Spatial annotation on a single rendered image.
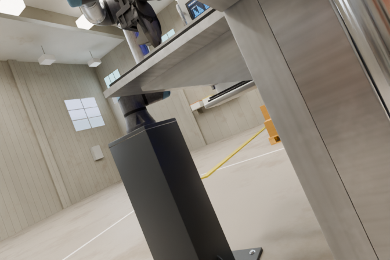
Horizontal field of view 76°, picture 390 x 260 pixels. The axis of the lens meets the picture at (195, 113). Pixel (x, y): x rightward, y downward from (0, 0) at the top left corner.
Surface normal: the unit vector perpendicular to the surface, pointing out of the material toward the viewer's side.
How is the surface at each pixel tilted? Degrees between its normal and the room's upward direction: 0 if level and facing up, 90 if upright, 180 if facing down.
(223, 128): 90
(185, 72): 90
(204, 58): 90
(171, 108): 90
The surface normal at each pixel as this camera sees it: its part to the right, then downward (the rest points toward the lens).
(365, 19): -0.80, 0.31
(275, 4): -0.51, 0.15
